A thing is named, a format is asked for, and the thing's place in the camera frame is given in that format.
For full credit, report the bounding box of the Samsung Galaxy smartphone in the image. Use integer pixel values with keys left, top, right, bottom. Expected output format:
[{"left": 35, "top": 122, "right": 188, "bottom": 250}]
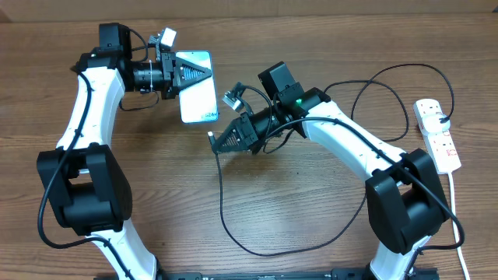
[{"left": 177, "top": 51, "right": 219, "bottom": 124}]

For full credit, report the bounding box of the black charging cable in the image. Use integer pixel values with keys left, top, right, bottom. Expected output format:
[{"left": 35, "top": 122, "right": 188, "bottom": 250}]
[{"left": 207, "top": 63, "right": 456, "bottom": 258}]

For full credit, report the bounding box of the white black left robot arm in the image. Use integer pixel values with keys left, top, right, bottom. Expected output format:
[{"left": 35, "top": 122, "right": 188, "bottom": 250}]
[{"left": 37, "top": 23, "right": 219, "bottom": 279}]

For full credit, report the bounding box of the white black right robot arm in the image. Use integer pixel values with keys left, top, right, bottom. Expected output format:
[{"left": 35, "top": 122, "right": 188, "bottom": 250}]
[{"left": 208, "top": 62, "right": 454, "bottom": 279}]

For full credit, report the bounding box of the white charger plug adapter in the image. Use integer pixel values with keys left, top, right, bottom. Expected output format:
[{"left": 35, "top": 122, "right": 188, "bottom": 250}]
[{"left": 419, "top": 114, "right": 451, "bottom": 136}]

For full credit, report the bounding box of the white power strip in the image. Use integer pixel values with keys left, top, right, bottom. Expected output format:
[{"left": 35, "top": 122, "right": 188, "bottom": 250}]
[{"left": 413, "top": 99, "right": 461, "bottom": 174}]

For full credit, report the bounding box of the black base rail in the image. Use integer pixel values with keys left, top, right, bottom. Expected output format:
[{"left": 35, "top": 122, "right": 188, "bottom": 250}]
[{"left": 93, "top": 267, "right": 440, "bottom": 280}]

